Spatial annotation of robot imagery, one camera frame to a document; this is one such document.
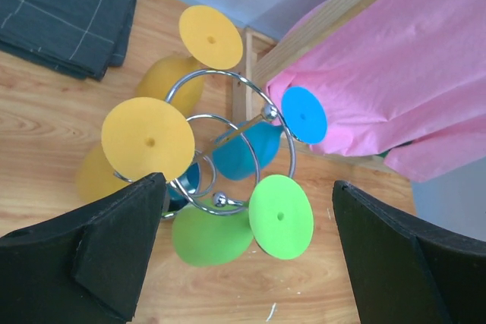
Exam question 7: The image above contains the blue wine glass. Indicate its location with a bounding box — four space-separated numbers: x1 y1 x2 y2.
212 87 327 181

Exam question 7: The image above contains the orange wine glass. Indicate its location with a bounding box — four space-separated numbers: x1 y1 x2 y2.
134 5 243 117
75 97 195 203

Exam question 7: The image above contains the chrome wine glass rack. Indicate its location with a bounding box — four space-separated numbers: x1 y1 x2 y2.
113 68 297 221

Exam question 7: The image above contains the green t-shirt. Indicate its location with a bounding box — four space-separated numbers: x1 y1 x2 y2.
377 141 412 158

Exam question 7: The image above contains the dark grey folded cloth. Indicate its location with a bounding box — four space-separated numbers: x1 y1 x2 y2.
1 0 137 80

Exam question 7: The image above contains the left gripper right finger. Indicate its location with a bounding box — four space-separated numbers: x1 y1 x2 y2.
332 181 485 323

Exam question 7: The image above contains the green wine glass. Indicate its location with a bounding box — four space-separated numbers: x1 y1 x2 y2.
172 175 314 267

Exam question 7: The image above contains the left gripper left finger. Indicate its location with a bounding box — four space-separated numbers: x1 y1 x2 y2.
1 173 166 323

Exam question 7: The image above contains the pink t-shirt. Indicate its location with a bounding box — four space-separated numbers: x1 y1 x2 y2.
266 0 485 182

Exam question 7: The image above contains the wooden clothes rack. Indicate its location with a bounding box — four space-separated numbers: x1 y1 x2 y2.
229 0 415 184

